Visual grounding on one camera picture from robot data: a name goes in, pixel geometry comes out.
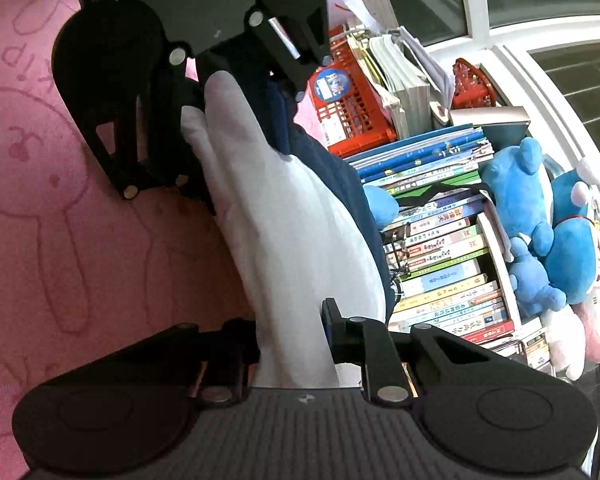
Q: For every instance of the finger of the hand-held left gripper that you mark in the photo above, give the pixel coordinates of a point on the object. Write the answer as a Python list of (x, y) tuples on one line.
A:
[(290, 60), (165, 140)]

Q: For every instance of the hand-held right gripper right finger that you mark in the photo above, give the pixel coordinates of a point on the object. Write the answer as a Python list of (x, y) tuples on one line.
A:
[(331, 330)]

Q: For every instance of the blue plush with white hat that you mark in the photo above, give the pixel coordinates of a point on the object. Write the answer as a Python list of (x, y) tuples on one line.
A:
[(575, 250)]

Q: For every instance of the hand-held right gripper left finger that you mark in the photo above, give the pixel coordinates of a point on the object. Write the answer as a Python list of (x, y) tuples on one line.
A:
[(230, 355)]

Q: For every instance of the white plush toy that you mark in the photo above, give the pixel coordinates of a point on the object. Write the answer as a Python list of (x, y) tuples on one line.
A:
[(565, 345)]

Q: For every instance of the small red plastic basket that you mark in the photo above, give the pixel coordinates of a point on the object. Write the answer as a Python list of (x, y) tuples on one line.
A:
[(472, 85)]

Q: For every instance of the blue bear plush toy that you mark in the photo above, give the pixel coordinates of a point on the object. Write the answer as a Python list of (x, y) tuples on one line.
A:
[(517, 190)]

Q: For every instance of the white window frame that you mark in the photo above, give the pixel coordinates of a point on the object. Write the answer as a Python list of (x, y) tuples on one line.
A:
[(525, 35)]

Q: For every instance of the row of colourful books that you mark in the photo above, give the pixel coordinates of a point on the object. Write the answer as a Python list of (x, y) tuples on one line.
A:
[(440, 280)]

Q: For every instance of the white shelf board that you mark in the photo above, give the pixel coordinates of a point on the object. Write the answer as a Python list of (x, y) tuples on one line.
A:
[(500, 270)]

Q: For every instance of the large red plastic crate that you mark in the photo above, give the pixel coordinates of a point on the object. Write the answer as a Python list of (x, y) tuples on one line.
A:
[(355, 110)]

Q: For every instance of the stack of paper workbooks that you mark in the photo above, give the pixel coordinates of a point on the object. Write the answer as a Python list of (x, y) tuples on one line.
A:
[(410, 95)]

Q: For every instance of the navy and white jacket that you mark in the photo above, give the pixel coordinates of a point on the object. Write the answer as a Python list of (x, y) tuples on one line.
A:
[(280, 220)]

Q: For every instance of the round blue plush ball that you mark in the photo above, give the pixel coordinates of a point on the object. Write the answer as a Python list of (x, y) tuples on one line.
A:
[(380, 205)]

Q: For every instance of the pink rabbit-print blanket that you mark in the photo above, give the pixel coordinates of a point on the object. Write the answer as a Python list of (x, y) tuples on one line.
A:
[(55, 240)]

